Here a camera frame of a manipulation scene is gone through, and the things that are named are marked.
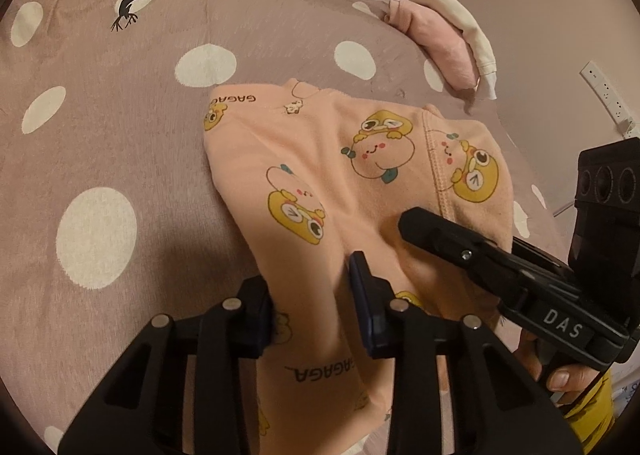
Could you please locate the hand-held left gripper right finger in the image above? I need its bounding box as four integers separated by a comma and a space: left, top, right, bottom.
348, 251, 583, 455

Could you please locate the peach cartoon print garment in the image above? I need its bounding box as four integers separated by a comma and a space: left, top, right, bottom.
202, 78, 516, 455

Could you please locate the white folded cloth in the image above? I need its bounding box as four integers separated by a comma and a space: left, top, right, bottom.
406, 0, 499, 101

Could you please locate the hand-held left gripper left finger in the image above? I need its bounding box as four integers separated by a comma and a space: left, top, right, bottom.
57, 275, 275, 455

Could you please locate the white power strip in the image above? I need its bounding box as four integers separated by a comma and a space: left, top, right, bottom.
580, 60, 640, 138

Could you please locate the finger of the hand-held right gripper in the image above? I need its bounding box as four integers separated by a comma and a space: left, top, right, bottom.
398, 206, 576, 306

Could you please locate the mauve polka dot blanket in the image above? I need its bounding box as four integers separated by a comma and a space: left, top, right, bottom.
0, 0, 571, 455

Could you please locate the pink folded cloth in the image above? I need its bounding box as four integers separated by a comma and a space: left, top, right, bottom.
385, 0, 478, 92

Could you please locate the person's right hand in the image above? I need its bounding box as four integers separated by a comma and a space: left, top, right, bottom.
517, 329, 608, 405

